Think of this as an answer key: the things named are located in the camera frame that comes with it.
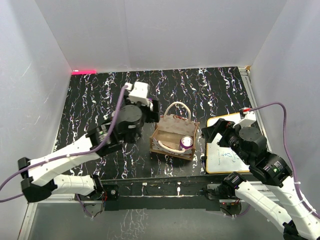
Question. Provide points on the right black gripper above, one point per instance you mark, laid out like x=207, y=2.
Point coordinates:
x=221, y=126

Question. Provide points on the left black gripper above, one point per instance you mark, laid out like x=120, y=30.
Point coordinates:
x=152, y=115

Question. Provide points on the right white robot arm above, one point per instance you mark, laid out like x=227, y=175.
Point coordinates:
x=293, y=216

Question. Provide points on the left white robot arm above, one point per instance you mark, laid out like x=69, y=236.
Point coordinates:
x=45, y=176

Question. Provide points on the purple Fanta can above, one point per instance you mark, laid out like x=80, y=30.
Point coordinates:
x=186, y=142

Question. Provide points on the white whiteboard yellow rim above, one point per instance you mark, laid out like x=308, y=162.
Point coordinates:
x=222, y=160

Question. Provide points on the pink tape strip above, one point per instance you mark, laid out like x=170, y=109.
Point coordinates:
x=84, y=72

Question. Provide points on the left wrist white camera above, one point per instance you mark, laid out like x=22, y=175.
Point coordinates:
x=138, y=92

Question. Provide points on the wrist white camera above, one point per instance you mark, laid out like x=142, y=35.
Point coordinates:
x=247, y=118
x=138, y=92

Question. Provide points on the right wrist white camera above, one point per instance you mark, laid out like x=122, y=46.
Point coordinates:
x=247, y=118

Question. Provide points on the aluminium frame rail right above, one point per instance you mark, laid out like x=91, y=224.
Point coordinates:
x=245, y=76

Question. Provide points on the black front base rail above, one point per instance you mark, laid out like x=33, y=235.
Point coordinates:
x=169, y=193

